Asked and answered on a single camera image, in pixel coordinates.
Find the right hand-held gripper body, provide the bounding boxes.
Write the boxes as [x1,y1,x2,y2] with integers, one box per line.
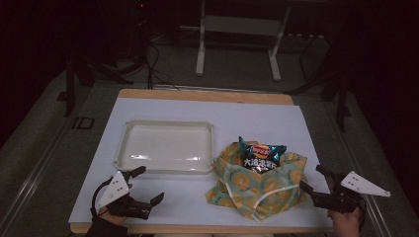
[310,170,391,214]

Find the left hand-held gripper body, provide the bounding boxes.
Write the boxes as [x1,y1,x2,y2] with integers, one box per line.
[95,169,152,221]

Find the white plastic tray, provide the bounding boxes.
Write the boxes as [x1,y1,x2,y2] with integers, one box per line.
[114,119,215,175]

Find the pineapple print cloth bag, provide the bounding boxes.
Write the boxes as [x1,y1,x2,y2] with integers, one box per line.
[205,141,309,223]

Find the blue chips packet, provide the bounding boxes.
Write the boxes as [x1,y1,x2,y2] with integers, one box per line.
[237,135,288,175]

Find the person's right hand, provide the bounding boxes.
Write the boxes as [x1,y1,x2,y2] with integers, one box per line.
[327,205,364,237]

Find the person's left hand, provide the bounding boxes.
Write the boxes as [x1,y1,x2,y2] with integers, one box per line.
[98,183,133,227]

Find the white table cover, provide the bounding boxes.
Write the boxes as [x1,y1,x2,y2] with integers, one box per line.
[68,97,334,229]

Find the black stand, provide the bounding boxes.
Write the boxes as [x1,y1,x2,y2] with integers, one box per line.
[284,33,353,133]
[63,53,134,119]

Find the black floor socket box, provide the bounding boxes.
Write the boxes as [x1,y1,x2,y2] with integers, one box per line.
[75,116,96,130]

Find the white metal stand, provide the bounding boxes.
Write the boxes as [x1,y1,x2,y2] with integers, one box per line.
[195,0,293,83]

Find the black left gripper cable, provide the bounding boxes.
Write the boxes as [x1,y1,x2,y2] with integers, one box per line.
[90,177,115,219]

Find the black floor cables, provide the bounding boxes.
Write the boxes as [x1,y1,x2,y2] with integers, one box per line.
[143,41,182,91]

